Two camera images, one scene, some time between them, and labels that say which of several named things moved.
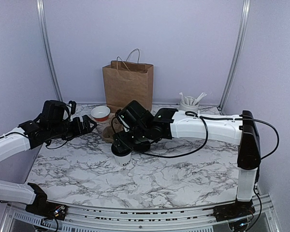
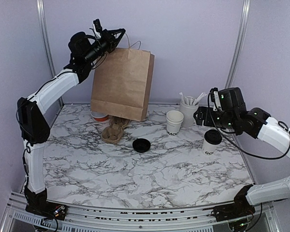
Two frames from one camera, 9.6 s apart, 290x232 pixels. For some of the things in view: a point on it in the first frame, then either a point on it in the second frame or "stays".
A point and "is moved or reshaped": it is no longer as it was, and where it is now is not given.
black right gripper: x=120 y=139 -> x=201 y=110
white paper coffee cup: x=123 y=161 -> x=209 y=149
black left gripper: x=78 y=130 -> x=111 y=40
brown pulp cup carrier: x=108 y=133 stays
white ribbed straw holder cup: x=189 y=105 stays
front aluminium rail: x=14 y=217 stays
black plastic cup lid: x=115 y=151 is moved or reshaped
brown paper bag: x=124 y=81 is moved or reshaped
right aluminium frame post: x=244 y=15 stays
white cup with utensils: x=191 y=101 stays
